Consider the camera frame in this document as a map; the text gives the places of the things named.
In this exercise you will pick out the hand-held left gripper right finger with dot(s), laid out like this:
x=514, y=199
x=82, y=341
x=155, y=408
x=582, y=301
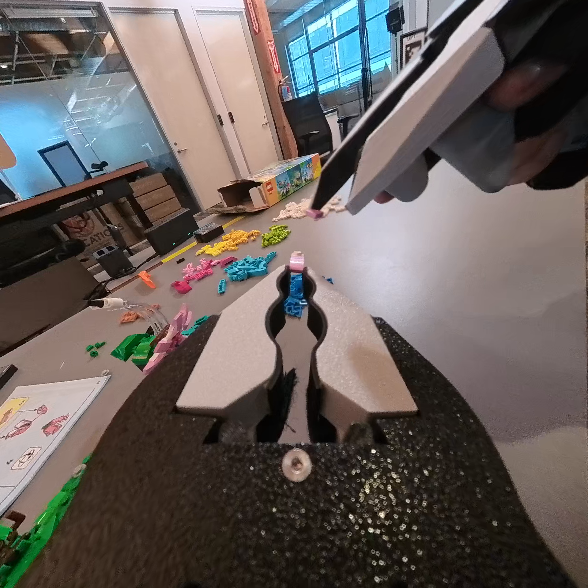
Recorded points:
x=363, y=367

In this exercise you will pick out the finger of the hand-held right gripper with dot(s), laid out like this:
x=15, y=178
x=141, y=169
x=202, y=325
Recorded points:
x=452, y=16
x=427, y=115

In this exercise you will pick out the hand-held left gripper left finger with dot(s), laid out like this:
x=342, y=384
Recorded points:
x=225, y=367

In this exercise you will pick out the light pink lego brick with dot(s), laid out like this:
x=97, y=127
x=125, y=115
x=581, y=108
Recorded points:
x=297, y=262

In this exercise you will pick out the small pink lego piece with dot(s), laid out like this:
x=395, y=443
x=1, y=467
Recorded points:
x=316, y=213

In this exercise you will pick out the pile of teal lego bricks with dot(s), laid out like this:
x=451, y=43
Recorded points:
x=195, y=324

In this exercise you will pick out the pink lego flower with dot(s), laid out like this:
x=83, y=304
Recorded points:
x=167, y=340

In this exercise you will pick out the clear curved lego piece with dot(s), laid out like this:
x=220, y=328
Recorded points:
x=154, y=314

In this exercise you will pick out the green lego plant build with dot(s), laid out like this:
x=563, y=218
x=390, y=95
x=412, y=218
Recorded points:
x=133, y=349

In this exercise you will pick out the pile of blue lego bricks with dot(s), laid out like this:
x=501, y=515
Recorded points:
x=294, y=298

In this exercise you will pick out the pile of pink lego bricks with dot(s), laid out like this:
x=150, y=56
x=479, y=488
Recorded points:
x=197, y=271

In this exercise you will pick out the pile of cyan lego bricks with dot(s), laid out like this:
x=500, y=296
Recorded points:
x=248, y=268

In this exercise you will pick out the pile of orange lego pieces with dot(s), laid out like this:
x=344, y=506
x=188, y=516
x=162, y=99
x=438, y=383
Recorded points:
x=131, y=317

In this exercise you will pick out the pile of yellow lego bricks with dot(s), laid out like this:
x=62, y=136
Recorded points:
x=227, y=241

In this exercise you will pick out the small green lego pieces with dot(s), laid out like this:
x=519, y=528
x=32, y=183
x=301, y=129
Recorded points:
x=94, y=350

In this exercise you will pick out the pile of lime lego bricks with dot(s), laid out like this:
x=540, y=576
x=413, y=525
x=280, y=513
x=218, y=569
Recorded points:
x=275, y=235

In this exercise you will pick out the lego set cardboard box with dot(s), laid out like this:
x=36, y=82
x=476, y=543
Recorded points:
x=280, y=183

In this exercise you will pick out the pile of white lego bricks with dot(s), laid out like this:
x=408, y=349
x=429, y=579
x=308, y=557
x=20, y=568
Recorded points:
x=294, y=210

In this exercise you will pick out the lego instruction booklet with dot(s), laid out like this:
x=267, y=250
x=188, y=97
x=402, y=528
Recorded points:
x=41, y=422

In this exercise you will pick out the person's right hand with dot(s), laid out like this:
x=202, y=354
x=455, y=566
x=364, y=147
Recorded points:
x=551, y=151

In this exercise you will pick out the white printed tag board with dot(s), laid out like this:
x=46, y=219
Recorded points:
x=413, y=48

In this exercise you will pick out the large paned window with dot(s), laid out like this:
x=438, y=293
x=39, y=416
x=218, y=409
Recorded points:
x=340, y=41

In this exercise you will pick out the orange brick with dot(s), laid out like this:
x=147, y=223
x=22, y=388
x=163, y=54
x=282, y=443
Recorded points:
x=147, y=279

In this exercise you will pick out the black chair with armrests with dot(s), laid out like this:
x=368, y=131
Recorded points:
x=305, y=119

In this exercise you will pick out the yellow tape strip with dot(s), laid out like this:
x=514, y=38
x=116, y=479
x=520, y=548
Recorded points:
x=183, y=250

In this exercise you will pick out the small black device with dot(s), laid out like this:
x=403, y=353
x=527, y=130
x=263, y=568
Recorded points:
x=207, y=232

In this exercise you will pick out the fire extinguisher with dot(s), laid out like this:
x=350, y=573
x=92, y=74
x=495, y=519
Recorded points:
x=285, y=91

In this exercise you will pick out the black power station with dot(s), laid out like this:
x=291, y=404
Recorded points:
x=170, y=232

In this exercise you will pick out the wooden pillar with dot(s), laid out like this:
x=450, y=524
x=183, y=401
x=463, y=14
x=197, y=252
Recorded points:
x=275, y=110

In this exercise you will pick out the dark grey box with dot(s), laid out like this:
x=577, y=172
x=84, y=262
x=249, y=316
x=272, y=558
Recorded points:
x=114, y=261

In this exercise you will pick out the red sign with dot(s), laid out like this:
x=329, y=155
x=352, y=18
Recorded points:
x=274, y=57
x=253, y=16

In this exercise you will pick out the white door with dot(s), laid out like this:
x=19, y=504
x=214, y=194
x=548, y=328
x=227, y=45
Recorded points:
x=239, y=82
x=183, y=115

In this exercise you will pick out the brown printed crate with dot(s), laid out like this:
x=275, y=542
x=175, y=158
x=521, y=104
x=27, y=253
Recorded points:
x=92, y=227

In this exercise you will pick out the black flat object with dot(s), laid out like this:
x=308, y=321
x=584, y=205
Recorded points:
x=7, y=376

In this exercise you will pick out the wooden desk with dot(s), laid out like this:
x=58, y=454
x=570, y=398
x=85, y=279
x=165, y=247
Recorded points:
x=69, y=188

